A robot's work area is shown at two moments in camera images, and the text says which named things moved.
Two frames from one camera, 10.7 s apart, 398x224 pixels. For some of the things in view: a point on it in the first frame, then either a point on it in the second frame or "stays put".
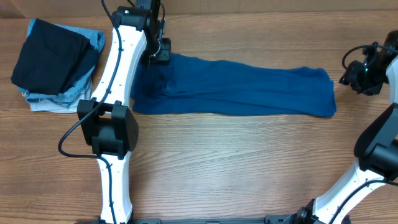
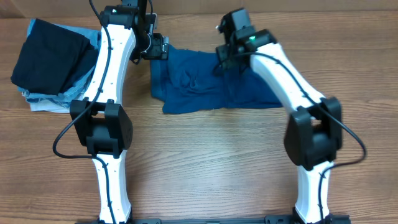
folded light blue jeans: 82,88 stays put
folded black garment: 52,59 stays put
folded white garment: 40,106 stays put
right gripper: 351,76 -> 224,54
